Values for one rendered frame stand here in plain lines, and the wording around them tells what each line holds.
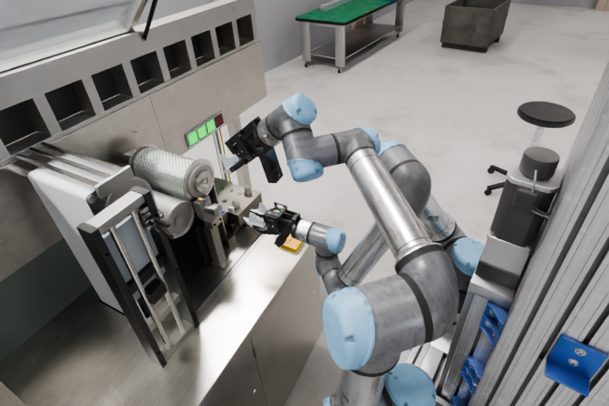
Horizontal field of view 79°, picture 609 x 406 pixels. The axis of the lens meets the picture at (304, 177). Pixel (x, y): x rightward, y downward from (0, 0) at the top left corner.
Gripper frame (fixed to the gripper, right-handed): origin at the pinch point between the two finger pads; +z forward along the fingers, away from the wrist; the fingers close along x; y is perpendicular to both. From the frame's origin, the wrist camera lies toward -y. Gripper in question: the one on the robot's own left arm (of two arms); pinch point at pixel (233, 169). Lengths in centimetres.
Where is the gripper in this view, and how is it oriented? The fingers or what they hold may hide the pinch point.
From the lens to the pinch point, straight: 110.1
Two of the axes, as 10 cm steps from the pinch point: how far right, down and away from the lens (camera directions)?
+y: -6.1, -7.7, -1.8
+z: -6.4, 3.4, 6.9
